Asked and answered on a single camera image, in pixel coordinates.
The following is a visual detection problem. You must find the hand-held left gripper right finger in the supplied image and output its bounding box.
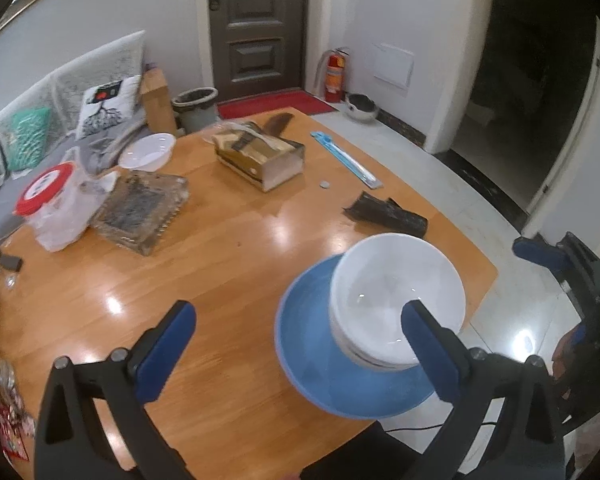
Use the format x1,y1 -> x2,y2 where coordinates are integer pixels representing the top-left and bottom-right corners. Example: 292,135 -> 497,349
300,300 -> 566,480

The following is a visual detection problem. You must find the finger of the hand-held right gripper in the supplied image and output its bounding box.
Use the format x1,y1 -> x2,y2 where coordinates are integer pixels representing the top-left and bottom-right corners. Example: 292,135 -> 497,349
511,231 -> 600,311

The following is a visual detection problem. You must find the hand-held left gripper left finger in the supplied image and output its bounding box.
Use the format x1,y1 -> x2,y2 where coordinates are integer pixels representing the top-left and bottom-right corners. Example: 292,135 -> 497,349
34,301 -> 197,480

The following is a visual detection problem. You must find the blue plate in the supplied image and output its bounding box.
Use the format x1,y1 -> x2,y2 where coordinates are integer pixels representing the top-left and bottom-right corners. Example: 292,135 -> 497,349
274,252 -> 463,420

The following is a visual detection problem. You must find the person's dark clothing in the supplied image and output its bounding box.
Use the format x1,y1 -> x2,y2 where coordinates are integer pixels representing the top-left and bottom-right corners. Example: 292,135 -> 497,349
300,420 -> 433,480

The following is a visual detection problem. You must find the black crumpled wrapper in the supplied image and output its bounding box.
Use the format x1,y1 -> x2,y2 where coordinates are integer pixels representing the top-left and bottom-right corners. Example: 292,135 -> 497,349
341,191 -> 429,238

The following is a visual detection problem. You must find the glass tray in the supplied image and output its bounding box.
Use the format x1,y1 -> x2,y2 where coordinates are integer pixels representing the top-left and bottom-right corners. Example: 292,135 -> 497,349
91,170 -> 188,257

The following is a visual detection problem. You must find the clear plastic bag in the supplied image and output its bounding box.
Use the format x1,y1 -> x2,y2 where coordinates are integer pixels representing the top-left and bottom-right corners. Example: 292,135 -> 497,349
25,165 -> 121,252

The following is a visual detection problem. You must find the red printed snack packet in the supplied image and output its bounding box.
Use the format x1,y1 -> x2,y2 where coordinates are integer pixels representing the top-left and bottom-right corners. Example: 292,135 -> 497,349
0,345 -> 36,461

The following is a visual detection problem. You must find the translucent white plastic bowl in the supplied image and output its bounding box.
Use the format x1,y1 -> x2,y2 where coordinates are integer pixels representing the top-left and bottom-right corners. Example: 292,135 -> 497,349
117,132 -> 177,171

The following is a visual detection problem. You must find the red lid plastic container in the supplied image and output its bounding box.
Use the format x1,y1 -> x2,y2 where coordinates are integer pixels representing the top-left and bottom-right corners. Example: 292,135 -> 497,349
14,162 -> 78,218

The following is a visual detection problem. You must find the long blue white packet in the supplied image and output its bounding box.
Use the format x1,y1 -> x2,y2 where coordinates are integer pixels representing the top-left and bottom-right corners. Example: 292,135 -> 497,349
310,131 -> 383,190

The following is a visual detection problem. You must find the grey cloth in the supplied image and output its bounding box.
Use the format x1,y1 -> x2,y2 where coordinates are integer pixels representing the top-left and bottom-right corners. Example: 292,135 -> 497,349
72,120 -> 148,173

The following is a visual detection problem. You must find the metal tissue box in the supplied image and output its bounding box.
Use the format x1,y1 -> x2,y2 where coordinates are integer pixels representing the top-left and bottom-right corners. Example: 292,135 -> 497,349
214,122 -> 306,193

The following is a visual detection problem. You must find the black white floor bowl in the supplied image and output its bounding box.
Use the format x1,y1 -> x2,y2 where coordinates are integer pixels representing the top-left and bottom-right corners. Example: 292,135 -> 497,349
344,92 -> 379,122

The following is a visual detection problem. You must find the grey trash bin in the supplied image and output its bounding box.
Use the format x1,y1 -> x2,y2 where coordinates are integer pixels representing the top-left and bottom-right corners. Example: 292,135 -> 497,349
171,87 -> 218,133

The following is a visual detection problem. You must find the wooden box stool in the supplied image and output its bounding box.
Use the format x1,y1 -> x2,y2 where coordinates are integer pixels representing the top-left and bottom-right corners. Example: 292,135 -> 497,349
140,67 -> 178,136

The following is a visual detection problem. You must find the dark wooden comb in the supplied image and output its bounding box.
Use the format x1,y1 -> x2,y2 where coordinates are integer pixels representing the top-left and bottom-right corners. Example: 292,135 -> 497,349
262,112 -> 296,140

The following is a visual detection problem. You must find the white tree print pillow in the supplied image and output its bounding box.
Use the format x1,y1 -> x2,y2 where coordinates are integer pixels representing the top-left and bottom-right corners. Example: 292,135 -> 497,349
75,75 -> 146,138

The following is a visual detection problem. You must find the teal pillow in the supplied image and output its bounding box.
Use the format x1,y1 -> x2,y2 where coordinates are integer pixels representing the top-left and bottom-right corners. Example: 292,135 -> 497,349
0,106 -> 51,171

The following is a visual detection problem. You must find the red fire extinguisher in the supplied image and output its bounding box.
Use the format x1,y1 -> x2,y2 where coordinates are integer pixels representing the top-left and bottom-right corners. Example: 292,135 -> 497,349
315,47 -> 351,103

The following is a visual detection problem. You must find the red doormat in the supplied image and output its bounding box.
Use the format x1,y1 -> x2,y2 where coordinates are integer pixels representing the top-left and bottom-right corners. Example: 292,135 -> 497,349
216,89 -> 338,121

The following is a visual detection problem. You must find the white covered sofa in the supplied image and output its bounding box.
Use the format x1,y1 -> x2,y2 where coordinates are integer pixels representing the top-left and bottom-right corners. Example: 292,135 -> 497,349
0,30 -> 148,181

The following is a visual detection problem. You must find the dark brown door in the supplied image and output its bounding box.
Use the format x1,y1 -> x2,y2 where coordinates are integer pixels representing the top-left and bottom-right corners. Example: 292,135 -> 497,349
207,0 -> 312,102

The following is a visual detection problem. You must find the black cable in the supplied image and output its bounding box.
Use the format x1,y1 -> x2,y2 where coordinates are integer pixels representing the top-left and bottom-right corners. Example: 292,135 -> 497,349
382,421 -> 496,435

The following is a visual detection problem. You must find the white wall panel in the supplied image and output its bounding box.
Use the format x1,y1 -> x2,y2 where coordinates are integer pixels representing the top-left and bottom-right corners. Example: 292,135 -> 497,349
372,42 -> 415,92

